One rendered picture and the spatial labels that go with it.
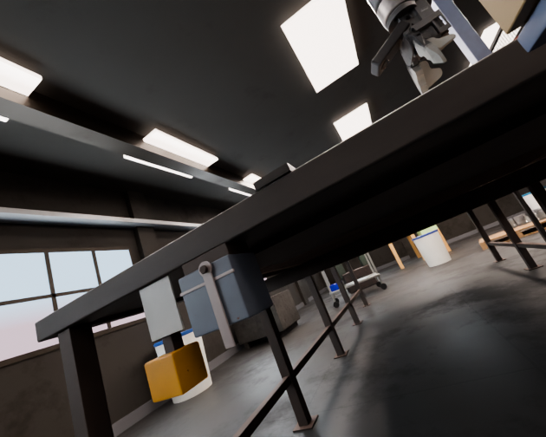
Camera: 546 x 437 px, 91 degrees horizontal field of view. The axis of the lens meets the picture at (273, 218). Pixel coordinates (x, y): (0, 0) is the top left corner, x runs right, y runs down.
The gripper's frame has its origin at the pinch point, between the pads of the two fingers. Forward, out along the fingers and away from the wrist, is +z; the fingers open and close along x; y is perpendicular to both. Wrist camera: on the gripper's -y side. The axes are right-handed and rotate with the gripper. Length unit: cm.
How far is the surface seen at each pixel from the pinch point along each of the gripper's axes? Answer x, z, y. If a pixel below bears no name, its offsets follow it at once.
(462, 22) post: 165, -105, 105
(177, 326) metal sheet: -18, 27, -70
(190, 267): -20, 17, -61
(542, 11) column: -38.7, 15.3, -6.4
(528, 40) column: -35.6, 15.6, -6.2
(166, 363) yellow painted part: -20, 33, -73
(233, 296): -22, 26, -52
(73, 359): -15, 24, -110
